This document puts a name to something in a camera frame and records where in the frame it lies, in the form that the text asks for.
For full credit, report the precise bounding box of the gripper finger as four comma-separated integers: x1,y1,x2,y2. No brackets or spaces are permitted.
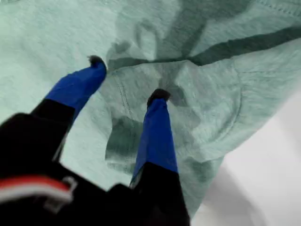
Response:
30,55,108,161
129,88,191,226

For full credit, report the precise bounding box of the pale green T-shirt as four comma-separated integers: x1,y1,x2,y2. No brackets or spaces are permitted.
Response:
0,0,301,218

